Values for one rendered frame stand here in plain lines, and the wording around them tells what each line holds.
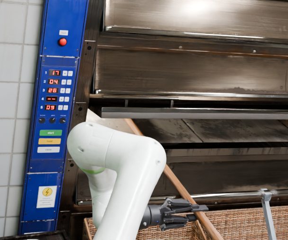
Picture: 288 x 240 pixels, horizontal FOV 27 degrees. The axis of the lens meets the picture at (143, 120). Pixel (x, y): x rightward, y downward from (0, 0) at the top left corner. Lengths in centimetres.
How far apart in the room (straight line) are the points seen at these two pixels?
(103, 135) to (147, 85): 84
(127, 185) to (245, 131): 154
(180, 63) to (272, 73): 47
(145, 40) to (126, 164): 89
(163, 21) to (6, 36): 61
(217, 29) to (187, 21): 14
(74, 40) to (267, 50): 89
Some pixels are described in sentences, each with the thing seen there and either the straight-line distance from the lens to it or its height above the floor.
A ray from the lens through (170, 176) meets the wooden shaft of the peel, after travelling 239.
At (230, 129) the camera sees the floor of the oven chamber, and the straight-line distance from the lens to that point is 302.
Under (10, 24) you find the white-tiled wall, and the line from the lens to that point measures 223.
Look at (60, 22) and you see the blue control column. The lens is 223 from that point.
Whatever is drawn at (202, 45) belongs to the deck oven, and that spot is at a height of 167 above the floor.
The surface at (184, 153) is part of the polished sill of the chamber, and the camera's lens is 271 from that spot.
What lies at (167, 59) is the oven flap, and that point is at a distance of 249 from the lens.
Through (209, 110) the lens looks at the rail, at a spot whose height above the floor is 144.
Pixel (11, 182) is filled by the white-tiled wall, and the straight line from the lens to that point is 251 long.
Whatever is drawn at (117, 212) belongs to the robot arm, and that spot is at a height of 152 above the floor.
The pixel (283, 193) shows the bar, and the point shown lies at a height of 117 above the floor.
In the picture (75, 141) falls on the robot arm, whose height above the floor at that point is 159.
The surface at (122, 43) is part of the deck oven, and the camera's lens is 237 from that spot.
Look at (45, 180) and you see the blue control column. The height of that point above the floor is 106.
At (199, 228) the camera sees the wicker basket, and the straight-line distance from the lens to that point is 283.
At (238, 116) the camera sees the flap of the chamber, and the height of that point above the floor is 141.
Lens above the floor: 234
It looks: 24 degrees down
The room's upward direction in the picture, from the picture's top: 11 degrees clockwise
